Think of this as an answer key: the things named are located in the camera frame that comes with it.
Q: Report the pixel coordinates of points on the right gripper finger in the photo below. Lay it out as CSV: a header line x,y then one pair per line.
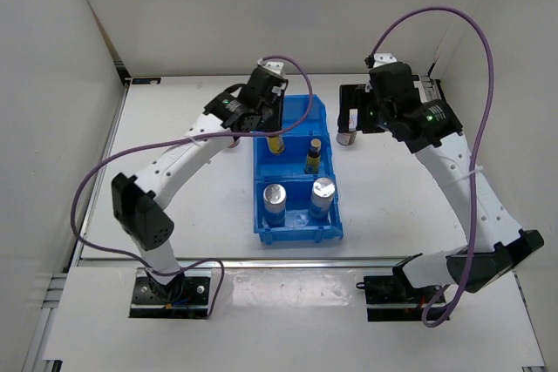
x,y
347,120
353,97

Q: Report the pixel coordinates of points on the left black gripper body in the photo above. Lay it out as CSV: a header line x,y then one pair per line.
x,y
264,122

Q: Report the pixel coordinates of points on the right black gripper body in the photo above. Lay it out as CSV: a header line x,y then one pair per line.
x,y
378,112

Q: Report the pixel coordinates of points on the yellow small bottle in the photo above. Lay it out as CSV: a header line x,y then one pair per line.
x,y
276,144
313,157

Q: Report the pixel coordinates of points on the silver-lid shaker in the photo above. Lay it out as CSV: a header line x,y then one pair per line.
x,y
322,194
274,200

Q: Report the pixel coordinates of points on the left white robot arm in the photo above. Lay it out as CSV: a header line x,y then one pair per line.
x,y
139,201

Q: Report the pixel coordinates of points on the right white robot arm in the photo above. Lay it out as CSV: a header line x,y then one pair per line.
x,y
496,243

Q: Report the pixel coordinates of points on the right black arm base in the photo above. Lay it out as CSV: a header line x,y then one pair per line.
x,y
386,302

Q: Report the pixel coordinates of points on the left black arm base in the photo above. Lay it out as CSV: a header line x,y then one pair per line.
x,y
186,298

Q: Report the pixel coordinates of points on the blue three-compartment bin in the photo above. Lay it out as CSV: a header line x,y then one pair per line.
x,y
288,170

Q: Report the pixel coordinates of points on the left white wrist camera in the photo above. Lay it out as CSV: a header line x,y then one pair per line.
x,y
273,66

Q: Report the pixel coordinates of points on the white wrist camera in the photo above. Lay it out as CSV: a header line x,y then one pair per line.
x,y
379,59
273,66

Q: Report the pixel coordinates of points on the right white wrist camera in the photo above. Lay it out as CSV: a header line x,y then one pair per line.
x,y
379,59

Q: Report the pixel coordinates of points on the aluminium front rail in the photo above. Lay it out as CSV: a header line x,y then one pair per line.
x,y
283,264

